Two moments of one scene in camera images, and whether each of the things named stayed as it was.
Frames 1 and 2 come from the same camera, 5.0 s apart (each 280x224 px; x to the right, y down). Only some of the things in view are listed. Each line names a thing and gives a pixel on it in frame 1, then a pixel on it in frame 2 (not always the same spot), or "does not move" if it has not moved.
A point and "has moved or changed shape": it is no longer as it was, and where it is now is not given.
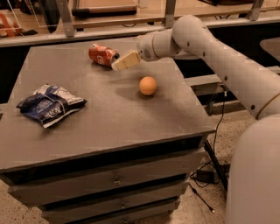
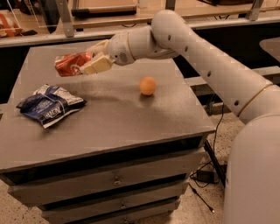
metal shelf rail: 118,32 does not move
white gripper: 145,48 -> 119,50
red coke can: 102,55 has moved or changed shape
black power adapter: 205,176 does not move
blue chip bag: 49,103 does not move
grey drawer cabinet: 82,143 does not move
